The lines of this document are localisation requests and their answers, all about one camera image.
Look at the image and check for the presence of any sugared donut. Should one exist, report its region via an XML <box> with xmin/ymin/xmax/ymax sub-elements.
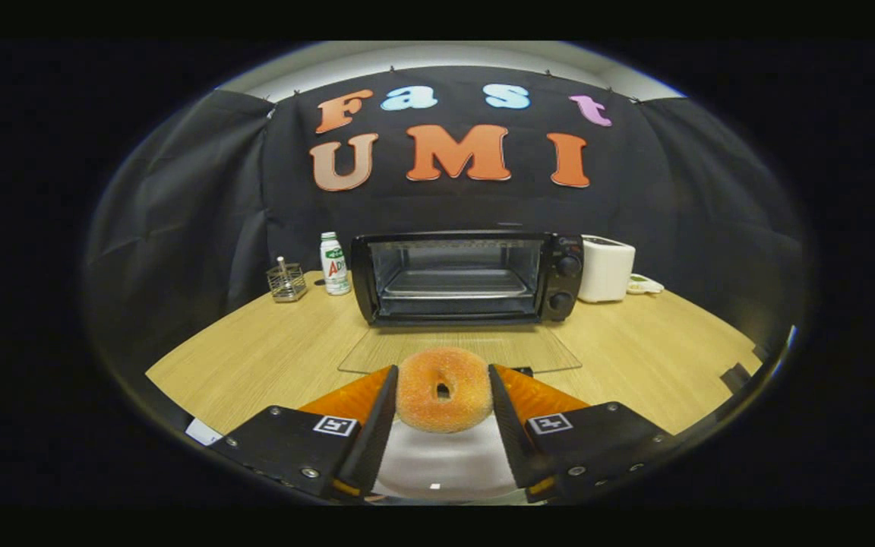
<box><xmin>396</xmin><ymin>346</ymin><xmax>495</xmax><ymax>435</ymax></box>

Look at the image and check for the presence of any black backdrop cloth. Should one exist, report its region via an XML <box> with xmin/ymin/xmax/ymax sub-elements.
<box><xmin>82</xmin><ymin>65</ymin><xmax>814</xmax><ymax>411</ymax></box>

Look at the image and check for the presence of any white bottle green label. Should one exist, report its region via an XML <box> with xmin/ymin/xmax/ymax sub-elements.
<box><xmin>320</xmin><ymin>232</ymin><xmax>352</xmax><ymax>296</ymax></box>

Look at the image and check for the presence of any white plate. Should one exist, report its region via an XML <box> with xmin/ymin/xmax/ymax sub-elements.
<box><xmin>371</xmin><ymin>414</ymin><xmax>519</xmax><ymax>504</ymax></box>

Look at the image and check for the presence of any white bread toaster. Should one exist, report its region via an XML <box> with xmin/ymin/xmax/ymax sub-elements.
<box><xmin>577</xmin><ymin>235</ymin><xmax>637</xmax><ymax>304</ymax></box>

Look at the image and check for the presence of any black toaster oven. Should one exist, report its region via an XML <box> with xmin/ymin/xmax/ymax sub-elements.
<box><xmin>337</xmin><ymin>230</ymin><xmax>585</xmax><ymax>378</ymax></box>

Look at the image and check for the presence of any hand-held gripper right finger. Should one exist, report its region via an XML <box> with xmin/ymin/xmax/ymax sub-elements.
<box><xmin>488</xmin><ymin>363</ymin><xmax>675</xmax><ymax>504</ymax></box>

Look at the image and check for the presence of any wire mesh basket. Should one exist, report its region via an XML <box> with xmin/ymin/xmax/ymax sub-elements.
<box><xmin>266</xmin><ymin>257</ymin><xmax>308</xmax><ymax>303</ymax></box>

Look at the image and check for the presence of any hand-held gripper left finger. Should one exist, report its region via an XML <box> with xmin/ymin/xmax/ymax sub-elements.
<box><xmin>210</xmin><ymin>365</ymin><xmax>400</xmax><ymax>502</ymax></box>

